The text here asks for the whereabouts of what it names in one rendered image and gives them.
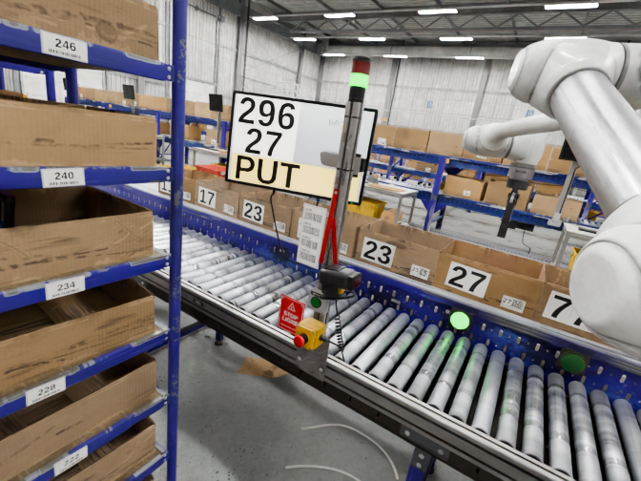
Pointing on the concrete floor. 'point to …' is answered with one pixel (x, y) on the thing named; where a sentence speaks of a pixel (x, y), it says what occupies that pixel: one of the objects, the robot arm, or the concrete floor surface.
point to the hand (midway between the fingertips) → (503, 228)
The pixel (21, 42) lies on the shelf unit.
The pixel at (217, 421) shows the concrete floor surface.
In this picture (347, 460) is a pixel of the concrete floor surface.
